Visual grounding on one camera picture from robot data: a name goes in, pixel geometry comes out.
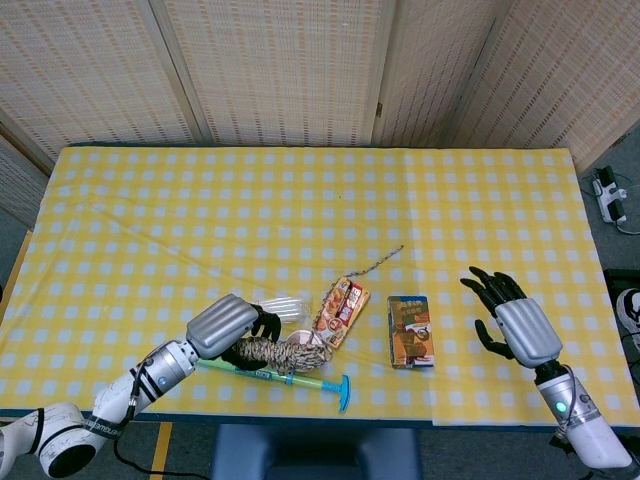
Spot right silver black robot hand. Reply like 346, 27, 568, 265
459, 266, 564, 370

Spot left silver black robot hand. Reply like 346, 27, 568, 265
185, 293, 284, 374

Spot beige black braided rope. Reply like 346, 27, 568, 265
230, 243, 406, 377

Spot black white floor object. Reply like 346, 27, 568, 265
602, 269, 640, 351

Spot green blue water pump toy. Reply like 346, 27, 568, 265
195, 358, 352, 414

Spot yellow curry box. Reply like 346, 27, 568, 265
312, 276, 372, 350

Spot yellow white checked tablecloth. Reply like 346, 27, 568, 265
0, 145, 640, 429

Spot white power strip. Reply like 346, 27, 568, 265
592, 167, 631, 225

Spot blue grey robot torso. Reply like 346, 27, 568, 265
212, 424, 424, 480

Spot woven folding screen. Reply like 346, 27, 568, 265
0, 0, 640, 174

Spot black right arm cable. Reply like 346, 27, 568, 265
549, 365, 596, 480

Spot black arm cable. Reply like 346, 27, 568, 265
112, 349, 214, 480
549, 365, 596, 480

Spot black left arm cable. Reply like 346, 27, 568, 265
112, 349, 214, 480

